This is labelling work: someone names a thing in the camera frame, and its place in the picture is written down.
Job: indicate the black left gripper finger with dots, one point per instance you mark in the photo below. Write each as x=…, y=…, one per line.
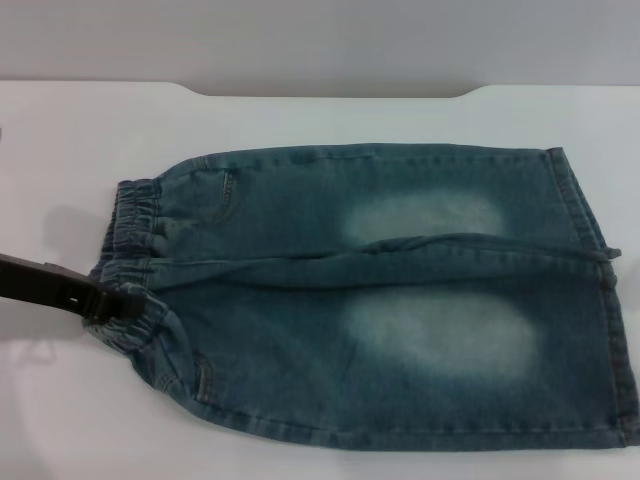
x=112, y=302

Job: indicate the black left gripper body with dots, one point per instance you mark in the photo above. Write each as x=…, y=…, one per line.
x=40, y=285

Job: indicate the blue denim shorts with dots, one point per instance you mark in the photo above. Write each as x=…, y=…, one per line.
x=300, y=310

